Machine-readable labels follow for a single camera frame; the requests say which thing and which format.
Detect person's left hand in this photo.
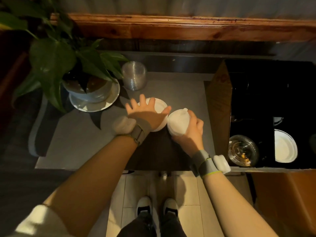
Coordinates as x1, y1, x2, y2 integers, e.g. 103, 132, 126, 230
125, 94, 172, 131

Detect person's right hand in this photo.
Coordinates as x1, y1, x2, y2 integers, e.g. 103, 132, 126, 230
171, 110, 204, 157

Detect white paper bowl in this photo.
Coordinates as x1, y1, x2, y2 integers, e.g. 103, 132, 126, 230
167, 108, 191, 137
137, 97, 168, 132

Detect person's right forearm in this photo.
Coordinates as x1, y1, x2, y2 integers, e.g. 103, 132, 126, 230
202, 171, 279, 237

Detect person's left forearm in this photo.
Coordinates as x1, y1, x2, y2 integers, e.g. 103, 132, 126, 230
42, 135, 138, 237

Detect white wrist tracker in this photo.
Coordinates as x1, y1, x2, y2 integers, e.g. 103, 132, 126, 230
113, 116, 137, 136
212, 155, 231, 174

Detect white saucer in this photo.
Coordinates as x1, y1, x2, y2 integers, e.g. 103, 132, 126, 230
68, 79, 121, 113

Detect stack of clear plastic lids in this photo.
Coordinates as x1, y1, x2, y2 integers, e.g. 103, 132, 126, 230
121, 61, 147, 91

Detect grey wrist band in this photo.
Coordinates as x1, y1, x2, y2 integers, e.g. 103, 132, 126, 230
190, 149, 223, 179
128, 118, 152, 146

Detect brown cardboard box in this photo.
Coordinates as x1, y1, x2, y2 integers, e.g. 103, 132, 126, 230
206, 59, 316, 231

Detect white plant pot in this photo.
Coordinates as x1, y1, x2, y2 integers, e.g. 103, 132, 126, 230
62, 73, 113, 104

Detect boxed clear plastic lids stack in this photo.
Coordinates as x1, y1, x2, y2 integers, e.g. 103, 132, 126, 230
227, 135, 259, 168

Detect wooden ledge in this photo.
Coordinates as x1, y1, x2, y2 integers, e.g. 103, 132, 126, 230
50, 13, 316, 43

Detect green leafy plant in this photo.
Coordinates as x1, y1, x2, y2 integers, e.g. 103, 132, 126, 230
0, 0, 129, 114

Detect person's right shoe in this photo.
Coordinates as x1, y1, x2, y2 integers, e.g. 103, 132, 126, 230
163, 197, 179, 218

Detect person's shoe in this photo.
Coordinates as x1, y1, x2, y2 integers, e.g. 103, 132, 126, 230
136, 196, 153, 218
163, 197, 179, 218

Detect person's left shoe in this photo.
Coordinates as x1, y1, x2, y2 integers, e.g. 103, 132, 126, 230
136, 196, 153, 218

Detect stack of white bowls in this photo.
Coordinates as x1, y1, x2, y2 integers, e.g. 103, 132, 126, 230
274, 129, 298, 163

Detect dark trousers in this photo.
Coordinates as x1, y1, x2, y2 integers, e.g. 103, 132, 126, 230
117, 211, 187, 237

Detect white sleeve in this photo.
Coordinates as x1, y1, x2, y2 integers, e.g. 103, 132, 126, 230
7, 204, 72, 237

